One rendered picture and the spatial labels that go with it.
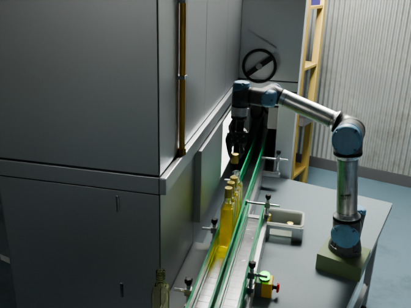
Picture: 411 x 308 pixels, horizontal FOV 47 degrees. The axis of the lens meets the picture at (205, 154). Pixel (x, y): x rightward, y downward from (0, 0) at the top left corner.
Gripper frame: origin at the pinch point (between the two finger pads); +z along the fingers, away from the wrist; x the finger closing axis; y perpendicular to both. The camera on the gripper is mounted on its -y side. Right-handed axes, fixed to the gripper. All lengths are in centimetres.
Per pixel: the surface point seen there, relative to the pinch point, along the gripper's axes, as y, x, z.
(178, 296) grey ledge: 55, -29, 35
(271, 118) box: -94, 42, 10
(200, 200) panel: 17.2, -17.2, 14.1
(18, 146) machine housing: 44, -84, -20
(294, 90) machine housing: -80, 51, -13
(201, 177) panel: 17.1, -17.4, 3.4
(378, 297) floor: -46, 115, 120
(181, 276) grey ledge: 43, -27, 35
